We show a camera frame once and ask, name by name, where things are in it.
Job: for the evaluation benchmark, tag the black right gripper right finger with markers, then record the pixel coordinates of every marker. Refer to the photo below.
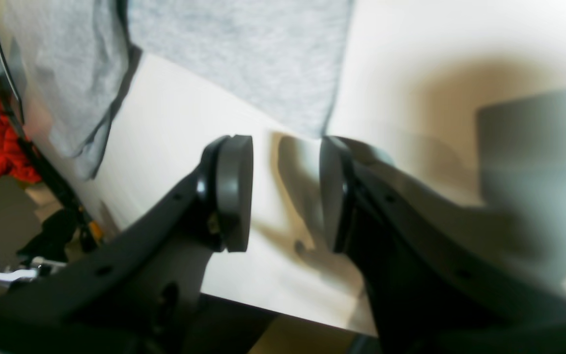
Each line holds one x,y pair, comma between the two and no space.
428,295

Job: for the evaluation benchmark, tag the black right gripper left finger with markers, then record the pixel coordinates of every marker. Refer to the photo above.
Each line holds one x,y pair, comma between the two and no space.
140,294

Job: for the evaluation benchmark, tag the grey T-shirt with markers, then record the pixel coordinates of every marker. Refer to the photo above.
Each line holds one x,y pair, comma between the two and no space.
282,56

